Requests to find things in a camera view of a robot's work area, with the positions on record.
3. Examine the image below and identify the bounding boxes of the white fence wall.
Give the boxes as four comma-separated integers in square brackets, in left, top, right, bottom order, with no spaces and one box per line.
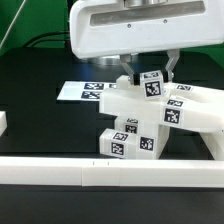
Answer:
[201,133,224,161]
[0,156,224,188]
[0,111,7,136]

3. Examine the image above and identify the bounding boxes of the white marker base plate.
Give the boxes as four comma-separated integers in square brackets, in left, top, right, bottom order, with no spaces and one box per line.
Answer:
[57,81,116,101]

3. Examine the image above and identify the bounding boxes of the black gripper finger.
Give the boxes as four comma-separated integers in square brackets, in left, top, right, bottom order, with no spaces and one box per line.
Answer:
[164,49,180,82]
[120,54,140,86]

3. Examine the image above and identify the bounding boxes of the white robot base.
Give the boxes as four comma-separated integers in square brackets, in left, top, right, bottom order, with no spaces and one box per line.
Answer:
[82,55,120,66]

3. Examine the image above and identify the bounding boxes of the white fence right wall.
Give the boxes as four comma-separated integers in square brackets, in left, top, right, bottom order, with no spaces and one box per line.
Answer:
[201,133,224,161]

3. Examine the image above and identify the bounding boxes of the white chair backrest frame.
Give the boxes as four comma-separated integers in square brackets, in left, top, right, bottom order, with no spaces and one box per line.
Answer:
[99,75,224,133]

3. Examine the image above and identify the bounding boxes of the white fence left wall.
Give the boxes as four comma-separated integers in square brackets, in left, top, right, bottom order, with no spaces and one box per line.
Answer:
[0,111,7,136]

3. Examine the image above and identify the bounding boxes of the white fence front wall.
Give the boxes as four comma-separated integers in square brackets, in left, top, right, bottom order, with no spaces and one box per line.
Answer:
[0,156,224,188]

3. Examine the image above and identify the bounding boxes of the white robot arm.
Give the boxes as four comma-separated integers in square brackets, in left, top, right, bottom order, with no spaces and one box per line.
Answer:
[69,0,224,85]

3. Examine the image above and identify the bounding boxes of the black cable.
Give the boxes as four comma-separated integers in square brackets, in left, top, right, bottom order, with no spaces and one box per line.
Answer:
[24,30,71,48]

